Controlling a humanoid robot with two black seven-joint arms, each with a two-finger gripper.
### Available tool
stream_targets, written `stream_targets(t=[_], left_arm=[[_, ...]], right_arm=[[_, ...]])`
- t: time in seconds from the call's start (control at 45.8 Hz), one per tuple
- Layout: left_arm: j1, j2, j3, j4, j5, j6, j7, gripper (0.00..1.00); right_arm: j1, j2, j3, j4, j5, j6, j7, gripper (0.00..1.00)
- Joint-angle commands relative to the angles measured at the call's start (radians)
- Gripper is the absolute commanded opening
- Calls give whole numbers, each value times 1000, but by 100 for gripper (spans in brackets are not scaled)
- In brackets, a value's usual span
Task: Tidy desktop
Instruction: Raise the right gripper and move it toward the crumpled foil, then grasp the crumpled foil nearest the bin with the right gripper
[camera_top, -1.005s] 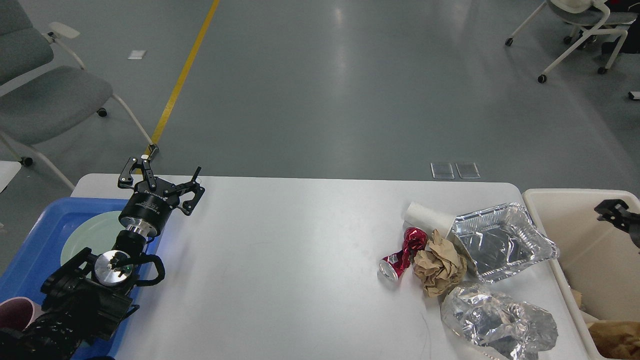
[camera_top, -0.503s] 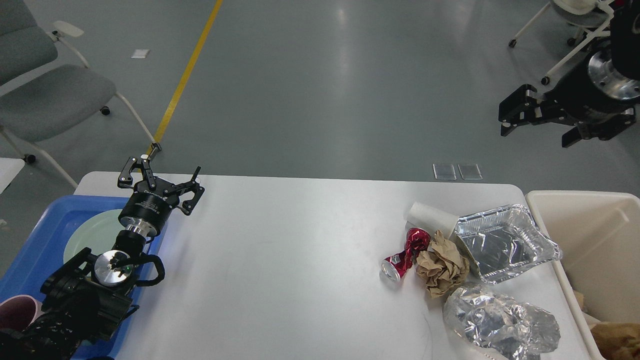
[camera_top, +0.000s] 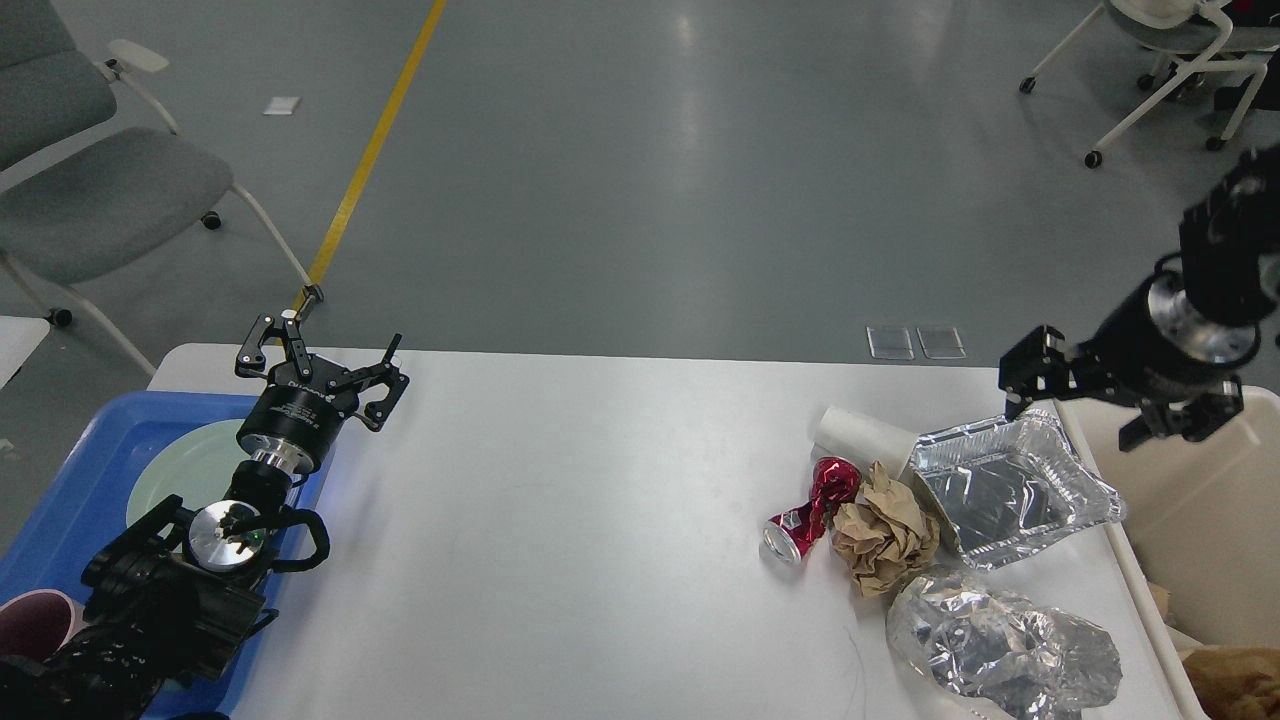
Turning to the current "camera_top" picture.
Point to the grey chair left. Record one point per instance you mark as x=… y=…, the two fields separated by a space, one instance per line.
x=113 y=201

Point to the aluminium foil tray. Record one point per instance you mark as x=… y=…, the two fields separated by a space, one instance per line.
x=1006 y=490

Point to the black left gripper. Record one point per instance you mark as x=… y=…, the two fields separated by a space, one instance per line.
x=292 y=426

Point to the pink mug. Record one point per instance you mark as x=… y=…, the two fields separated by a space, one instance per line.
x=35 y=624

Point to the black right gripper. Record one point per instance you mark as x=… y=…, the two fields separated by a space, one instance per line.
x=1154 y=350

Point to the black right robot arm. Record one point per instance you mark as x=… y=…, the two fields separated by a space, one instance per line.
x=1228 y=247

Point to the aluminium foil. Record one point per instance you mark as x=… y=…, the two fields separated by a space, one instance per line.
x=983 y=642

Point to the beige plastic bin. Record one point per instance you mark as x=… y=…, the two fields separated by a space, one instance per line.
x=1202 y=522

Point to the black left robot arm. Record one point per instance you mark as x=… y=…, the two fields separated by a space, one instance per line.
x=178 y=592

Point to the white chair right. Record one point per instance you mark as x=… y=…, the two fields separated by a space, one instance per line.
x=1189 y=38

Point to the grey floor plate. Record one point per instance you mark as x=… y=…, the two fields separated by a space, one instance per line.
x=941 y=342
x=891 y=343

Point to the brown paper bag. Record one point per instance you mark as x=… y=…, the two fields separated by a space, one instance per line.
x=1234 y=682

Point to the light green plate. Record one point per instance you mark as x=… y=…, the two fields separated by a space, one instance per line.
x=197 y=466

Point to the crushed red can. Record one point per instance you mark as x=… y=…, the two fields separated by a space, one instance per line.
x=790 y=536

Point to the brown paper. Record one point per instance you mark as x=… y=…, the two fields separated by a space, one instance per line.
x=884 y=536

